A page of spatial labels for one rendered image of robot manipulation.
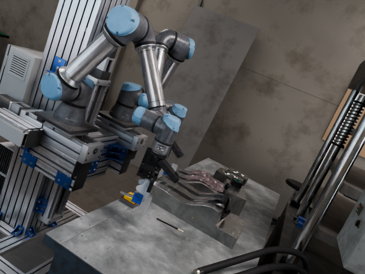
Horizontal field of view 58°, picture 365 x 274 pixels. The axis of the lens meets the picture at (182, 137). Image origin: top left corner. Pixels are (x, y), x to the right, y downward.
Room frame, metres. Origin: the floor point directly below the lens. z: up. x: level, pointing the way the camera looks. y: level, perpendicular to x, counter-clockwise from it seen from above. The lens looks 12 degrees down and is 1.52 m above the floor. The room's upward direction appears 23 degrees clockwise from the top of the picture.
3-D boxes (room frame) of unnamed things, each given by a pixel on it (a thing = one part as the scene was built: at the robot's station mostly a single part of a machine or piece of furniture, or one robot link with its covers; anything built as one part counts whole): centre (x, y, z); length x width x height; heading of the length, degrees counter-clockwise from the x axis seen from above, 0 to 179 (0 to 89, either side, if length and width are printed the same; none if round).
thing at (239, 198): (1.99, -0.25, 0.86); 0.50 x 0.26 x 0.11; 90
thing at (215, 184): (1.98, -0.25, 0.90); 0.26 x 0.18 x 0.08; 90
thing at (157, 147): (1.26, 0.06, 1.17); 0.08 x 0.08 x 0.05
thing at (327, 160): (2.19, -0.97, 1.10); 0.05 x 0.05 x 1.30
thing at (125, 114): (2.02, 0.41, 1.09); 0.15 x 0.15 x 0.10
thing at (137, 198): (1.26, 0.08, 0.93); 0.13 x 0.05 x 0.05; 95
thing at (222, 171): (2.40, -0.45, 0.84); 0.20 x 0.15 x 0.07; 73
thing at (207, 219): (1.62, -0.22, 0.87); 0.50 x 0.26 x 0.14; 73
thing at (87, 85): (1.54, 0.55, 1.20); 0.13 x 0.12 x 0.14; 164
